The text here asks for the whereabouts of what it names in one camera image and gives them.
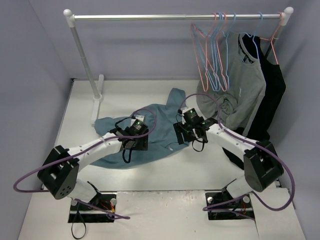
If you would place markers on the blue hanger holding tank top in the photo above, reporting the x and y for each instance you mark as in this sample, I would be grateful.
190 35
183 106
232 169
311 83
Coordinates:
256 31

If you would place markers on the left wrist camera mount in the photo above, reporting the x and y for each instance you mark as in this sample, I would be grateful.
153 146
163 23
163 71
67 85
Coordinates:
137 117

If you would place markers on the white metal clothes rack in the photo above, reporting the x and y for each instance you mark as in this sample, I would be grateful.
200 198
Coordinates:
97 87

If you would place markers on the blue t shirt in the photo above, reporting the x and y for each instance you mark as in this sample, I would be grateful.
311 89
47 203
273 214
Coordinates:
162 141

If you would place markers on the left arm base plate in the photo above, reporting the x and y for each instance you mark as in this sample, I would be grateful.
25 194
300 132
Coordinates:
81 213

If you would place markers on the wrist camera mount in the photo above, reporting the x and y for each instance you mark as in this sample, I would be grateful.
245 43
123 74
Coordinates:
137 117
188 115

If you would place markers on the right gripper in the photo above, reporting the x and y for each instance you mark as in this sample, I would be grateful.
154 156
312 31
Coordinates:
180 133

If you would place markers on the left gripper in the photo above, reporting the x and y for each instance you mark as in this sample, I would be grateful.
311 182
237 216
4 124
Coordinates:
139 144

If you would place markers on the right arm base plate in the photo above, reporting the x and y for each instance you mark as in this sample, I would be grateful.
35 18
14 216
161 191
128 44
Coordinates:
239 209

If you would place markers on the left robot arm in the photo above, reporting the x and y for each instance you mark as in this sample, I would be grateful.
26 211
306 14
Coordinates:
61 176

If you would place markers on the pink hanger at rack end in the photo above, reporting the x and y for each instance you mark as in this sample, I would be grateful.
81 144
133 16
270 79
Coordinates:
274 37

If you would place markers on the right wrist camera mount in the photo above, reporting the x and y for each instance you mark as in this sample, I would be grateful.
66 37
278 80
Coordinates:
188 115

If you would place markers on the blue wire hanger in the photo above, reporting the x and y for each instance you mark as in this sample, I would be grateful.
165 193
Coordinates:
208 55

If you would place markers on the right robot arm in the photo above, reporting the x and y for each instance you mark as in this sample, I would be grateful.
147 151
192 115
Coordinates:
260 168

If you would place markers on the grey sweatshirt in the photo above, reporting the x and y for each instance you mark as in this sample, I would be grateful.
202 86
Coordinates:
239 104

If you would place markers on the black tank top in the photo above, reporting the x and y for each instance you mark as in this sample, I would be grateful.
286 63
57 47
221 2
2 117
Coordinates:
275 88

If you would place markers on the pink wire hanger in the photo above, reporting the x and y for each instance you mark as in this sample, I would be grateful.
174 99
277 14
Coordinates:
218 79
201 47

